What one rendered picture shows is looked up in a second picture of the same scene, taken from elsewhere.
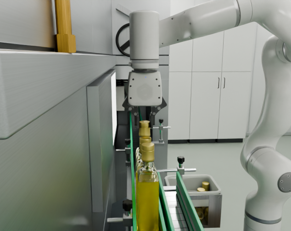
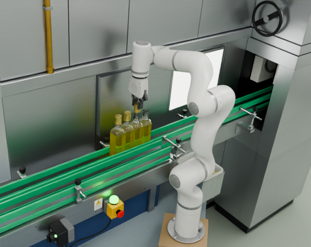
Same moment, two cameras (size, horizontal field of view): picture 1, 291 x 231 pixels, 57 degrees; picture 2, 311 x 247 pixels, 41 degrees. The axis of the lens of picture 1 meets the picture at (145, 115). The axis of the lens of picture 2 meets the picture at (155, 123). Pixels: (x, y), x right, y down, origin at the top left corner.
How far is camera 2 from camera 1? 1.68 m
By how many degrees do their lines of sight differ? 50
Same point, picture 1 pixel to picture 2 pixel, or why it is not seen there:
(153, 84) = (137, 85)
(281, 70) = not seen: hidden behind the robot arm
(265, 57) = not seen: hidden behind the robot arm
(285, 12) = (194, 77)
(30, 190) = (21, 107)
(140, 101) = (132, 91)
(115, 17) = not seen: outside the picture
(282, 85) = (197, 123)
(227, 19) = (168, 66)
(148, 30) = (135, 56)
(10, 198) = (11, 107)
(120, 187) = (227, 150)
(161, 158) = (266, 145)
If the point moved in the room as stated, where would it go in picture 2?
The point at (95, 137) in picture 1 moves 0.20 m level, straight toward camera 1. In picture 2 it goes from (98, 100) to (65, 113)
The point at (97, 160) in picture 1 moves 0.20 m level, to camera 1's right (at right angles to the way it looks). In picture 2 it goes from (98, 111) to (120, 130)
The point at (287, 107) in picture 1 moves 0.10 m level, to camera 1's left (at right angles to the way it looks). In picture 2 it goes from (194, 137) to (179, 127)
